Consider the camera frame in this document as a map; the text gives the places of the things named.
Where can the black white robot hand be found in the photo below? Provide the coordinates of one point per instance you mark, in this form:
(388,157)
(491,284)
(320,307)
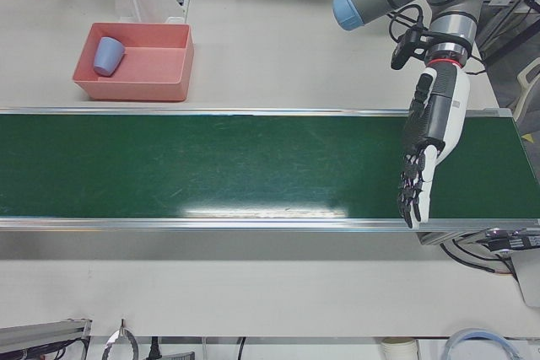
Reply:
(447,107)

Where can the light blue plastic cup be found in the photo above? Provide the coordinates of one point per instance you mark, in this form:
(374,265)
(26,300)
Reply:
(107,56)

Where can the white paper cup stack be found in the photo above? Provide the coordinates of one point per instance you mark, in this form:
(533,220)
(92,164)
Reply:
(398,348)

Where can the pink plastic box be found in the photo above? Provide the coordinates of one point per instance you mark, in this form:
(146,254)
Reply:
(156,69)

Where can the white office chair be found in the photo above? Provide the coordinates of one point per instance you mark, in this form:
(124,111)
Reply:
(529,94)

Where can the grey flat panel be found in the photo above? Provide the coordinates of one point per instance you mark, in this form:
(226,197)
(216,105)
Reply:
(529,275)

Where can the green conveyor belt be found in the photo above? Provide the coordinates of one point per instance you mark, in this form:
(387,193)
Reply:
(211,166)

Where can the metal reacher grabber tool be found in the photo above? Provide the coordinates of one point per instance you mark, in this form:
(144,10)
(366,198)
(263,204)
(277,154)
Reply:
(122,343)

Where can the aluminium profile bar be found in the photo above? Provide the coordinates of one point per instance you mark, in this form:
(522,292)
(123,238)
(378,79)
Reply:
(42,332)

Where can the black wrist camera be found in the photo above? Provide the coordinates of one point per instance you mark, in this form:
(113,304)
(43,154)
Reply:
(403,50)

